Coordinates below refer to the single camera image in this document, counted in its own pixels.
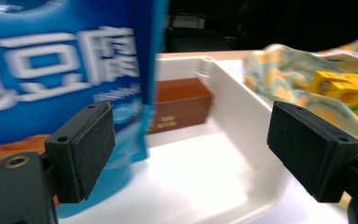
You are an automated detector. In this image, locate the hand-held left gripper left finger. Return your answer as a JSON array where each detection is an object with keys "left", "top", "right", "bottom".
[{"left": 44, "top": 100, "right": 117, "bottom": 205}]

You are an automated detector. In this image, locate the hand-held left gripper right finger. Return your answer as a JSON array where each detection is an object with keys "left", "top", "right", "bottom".
[{"left": 266, "top": 100, "right": 358, "bottom": 203}]

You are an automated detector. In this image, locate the yellow drink carton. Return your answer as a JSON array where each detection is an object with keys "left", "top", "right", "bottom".
[{"left": 306, "top": 70, "right": 358, "bottom": 118}]

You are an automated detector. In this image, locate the lemon print fabric bag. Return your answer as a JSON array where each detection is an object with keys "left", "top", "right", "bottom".
[{"left": 244, "top": 37, "right": 358, "bottom": 157}]

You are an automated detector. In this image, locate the white plastic bin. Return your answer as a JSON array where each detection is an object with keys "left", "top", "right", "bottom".
[{"left": 57, "top": 55, "right": 293, "bottom": 224}]

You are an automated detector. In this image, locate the blue snack pouch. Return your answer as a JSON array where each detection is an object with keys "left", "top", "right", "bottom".
[{"left": 0, "top": 0, "right": 171, "bottom": 219}]

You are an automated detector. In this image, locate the brown box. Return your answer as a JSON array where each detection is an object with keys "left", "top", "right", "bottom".
[{"left": 148, "top": 77, "right": 214, "bottom": 135}]

